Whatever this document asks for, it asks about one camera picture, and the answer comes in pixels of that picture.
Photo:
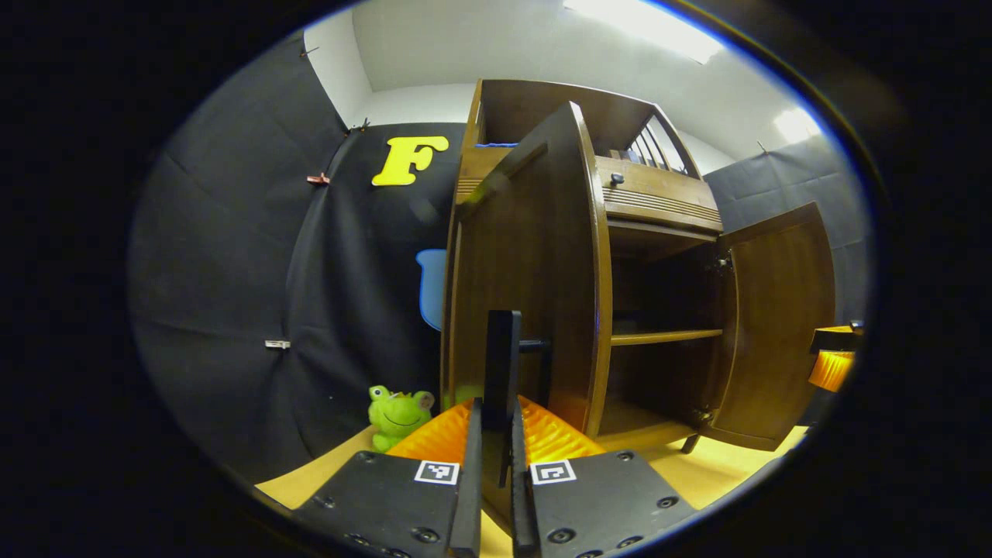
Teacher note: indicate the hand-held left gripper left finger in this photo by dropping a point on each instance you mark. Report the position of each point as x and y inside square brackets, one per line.
[469, 480]

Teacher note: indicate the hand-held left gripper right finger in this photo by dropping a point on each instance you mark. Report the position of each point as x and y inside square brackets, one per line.
[521, 488]

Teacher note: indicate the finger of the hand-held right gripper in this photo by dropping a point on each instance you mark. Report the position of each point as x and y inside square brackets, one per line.
[831, 370]
[838, 339]

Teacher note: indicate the wooden shoe cabinet door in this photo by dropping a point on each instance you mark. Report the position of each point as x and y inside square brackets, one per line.
[779, 325]
[535, 256]

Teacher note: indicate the wooden double-door shoe cabinet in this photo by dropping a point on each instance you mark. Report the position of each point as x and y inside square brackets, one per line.
[659, 263]

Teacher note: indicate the wooden cabinet drawer with knob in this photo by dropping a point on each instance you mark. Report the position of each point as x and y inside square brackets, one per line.
[659, 194]

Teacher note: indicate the green frog plush toy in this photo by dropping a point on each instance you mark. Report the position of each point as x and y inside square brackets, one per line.
[395, 418]

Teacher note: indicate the wooden inner shelf board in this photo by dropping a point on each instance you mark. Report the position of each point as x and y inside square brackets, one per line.
[666, 337]

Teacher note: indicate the small ceiling light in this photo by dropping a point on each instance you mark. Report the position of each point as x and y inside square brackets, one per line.
[797, 125]

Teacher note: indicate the silver clip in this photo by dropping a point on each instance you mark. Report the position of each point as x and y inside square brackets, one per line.
[277, 344]

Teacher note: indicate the black backdrop cloth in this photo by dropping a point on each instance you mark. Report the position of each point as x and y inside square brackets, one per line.
[232, 271]

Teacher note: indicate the red clip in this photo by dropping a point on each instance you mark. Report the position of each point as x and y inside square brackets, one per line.
[318, 179]

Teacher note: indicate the long ceiling light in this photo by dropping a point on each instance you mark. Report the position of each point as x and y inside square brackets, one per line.
[651, 27]

